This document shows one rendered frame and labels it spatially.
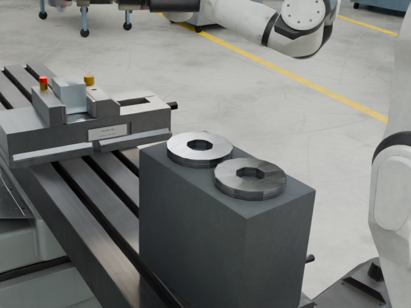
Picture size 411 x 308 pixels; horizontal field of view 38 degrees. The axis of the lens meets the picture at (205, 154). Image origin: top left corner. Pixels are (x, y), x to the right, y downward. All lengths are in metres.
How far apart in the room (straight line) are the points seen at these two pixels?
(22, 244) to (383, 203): 0.68
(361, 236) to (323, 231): 0.17
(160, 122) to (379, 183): 0.49
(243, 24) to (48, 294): 0.67
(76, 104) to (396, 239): 0.66
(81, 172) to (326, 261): 1.60
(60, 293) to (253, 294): 0.64
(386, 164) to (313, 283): 1.46
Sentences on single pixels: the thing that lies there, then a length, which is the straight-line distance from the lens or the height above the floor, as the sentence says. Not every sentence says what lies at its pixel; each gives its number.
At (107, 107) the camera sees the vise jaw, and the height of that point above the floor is 1.02.
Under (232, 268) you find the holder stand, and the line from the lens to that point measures 0.74.
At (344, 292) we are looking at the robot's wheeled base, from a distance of 1.47.
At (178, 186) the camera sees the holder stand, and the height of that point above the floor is 1.10.
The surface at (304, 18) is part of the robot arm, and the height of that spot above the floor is 1.23.
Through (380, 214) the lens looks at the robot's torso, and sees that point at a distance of 1.09.
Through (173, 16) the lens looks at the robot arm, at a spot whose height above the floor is 1.19.
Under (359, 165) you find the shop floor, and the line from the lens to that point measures 3.44.
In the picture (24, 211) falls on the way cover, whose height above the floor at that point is 0.86.
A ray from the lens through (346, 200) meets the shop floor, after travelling 3.06.
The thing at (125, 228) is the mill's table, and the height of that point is 0.93.
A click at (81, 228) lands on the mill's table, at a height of 0.93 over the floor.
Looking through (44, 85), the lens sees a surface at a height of 1.05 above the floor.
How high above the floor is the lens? 1.47
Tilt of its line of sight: 26 degrees down
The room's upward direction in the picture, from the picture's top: 3 degrees clockwise
